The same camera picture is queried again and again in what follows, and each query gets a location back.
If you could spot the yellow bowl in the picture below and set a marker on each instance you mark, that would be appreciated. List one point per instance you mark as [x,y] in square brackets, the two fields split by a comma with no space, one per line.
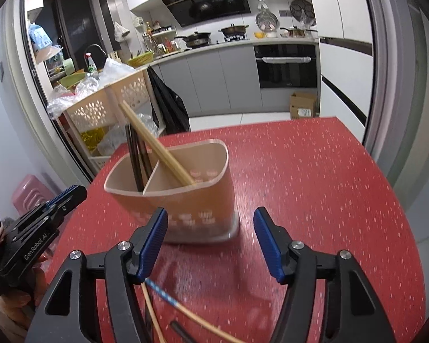
[259,35]

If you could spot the dark cooking pot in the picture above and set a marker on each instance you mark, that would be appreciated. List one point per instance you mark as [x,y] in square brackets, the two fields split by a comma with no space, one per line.
[234,29]

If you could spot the white refrigerator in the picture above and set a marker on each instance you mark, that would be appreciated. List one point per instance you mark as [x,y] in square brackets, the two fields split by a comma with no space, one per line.
[343,43]

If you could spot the cardboard box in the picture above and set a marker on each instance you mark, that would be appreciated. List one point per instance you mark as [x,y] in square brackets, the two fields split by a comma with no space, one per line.
[303,106]

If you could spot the person's left hand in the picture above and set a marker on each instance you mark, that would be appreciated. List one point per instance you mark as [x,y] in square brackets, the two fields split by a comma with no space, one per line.
[35,293]

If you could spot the blue patterned wooden chopstick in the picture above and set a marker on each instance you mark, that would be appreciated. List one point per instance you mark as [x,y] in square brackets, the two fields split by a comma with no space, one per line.
[164,293]

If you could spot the black wok with lid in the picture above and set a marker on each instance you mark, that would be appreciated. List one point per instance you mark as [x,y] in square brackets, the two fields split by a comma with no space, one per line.
[196,39]

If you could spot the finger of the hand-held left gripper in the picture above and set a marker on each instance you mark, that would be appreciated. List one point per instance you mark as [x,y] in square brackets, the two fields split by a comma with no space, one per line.
[69,198]

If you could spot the blue and white hanging bag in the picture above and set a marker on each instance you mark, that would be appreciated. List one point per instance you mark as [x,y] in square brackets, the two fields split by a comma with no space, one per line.
[43,43]

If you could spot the dish soap bottle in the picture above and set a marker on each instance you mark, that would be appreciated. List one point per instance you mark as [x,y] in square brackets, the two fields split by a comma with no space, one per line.
[91,65]

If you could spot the small steel saucepan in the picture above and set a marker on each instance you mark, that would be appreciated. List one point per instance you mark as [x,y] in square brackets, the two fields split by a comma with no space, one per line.
[293,33]

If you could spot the beige plastic utensil holder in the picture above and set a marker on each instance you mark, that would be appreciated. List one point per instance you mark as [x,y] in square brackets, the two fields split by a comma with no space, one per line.
[200,203]

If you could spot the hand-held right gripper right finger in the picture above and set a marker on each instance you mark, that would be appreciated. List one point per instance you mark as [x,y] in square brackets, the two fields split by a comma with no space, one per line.
[268,246]

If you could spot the beige plastic storage cart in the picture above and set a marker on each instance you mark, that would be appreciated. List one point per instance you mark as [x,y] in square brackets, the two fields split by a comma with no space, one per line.
[107,100]

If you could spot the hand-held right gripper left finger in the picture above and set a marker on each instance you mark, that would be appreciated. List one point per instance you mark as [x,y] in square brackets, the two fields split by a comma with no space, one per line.
[153,243]

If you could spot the yellow green plastic basket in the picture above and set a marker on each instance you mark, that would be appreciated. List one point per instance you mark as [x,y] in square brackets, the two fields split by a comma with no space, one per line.
[141,60]

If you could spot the plain wooden chopstick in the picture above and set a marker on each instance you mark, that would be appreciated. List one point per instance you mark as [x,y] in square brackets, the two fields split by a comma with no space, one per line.
[153,143]
[152,314]
[143,139]

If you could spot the round metal steamer rack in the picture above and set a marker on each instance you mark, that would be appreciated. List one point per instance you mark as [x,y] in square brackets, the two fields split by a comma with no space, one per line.
[266,19]

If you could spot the black kitchen faucet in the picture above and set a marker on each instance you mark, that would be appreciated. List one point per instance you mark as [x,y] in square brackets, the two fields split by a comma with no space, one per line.
[94,48]

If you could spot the black range hood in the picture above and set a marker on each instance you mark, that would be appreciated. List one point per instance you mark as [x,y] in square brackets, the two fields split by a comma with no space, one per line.
[207,0]

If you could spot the green plastic bowl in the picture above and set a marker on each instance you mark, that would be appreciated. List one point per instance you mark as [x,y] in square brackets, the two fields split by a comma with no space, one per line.
[73,79]

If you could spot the stack of pink plastic stools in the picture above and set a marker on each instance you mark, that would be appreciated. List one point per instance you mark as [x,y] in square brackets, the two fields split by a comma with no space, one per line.
[32,193]

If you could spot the round perforated steamer tray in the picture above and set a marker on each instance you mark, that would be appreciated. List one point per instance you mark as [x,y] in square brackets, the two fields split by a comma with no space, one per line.
[302,9]

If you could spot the black hanging bag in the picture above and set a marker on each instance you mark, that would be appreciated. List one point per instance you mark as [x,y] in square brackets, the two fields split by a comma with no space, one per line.
[168,103]

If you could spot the white hanging plastic bag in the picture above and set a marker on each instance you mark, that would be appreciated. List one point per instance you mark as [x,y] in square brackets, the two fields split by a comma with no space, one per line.
[121,33]

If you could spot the crumpled clear plastic bags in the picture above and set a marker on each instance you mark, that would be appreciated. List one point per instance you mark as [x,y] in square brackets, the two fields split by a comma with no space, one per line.
[93,85]

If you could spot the black built-in oven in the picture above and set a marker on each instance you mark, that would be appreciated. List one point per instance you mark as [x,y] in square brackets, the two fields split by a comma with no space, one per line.
[286,68]

